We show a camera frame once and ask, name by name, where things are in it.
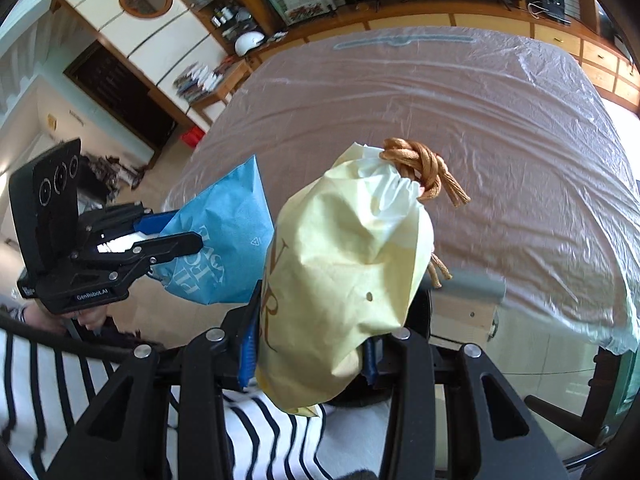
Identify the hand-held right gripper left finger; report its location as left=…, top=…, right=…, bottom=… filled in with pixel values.
left=45, top=280, right=266, bottom=480

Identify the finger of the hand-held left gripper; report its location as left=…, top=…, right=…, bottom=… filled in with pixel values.
left=75, top=201, right=174, bottom=242
left=67, top=231, right=204, bottom=287

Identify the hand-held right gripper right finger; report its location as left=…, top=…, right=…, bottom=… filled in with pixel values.
left=362, top=280, right=568, bottom=480

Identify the blue drawstring bag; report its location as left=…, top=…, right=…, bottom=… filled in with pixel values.
left=150, top=154, right=276, bottom=306

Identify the yellow drawstring bag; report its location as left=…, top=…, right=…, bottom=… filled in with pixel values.
left=254, top=137, right=472, bottom=417

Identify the person's left forearm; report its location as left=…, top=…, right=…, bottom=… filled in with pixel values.
left=0, top=292, right=28, bottom=326

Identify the person's left hand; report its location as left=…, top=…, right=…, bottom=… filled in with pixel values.
left=22, top=302, right=107, bottom=333

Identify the tan wooden table drawer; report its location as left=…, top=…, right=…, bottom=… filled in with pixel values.
left=429, top=267, right=506, bottom=343

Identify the dark wooden door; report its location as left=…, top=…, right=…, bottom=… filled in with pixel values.
left=64, top=40, right=188, bottom=168

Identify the stack of books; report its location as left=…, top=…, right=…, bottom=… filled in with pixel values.
left=174, top=62, right=223, bottom=103

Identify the small wooden side table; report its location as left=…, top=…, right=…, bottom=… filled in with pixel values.
left=192, top=57, right=262, bottom=126

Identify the dark wooden chair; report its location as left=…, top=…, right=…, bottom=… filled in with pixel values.
left=524, top=345, right=626, bottom=468

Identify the white helmet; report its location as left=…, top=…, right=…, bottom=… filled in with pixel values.
left=235, top=31, right=266, bottom=54

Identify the clear plastic table cover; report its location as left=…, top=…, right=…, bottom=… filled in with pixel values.
left=162, top=25, right=640, bottom=356

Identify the wooden drawer sideboard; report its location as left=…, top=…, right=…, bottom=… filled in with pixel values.
left=530, top=15, right=640, bottom=111

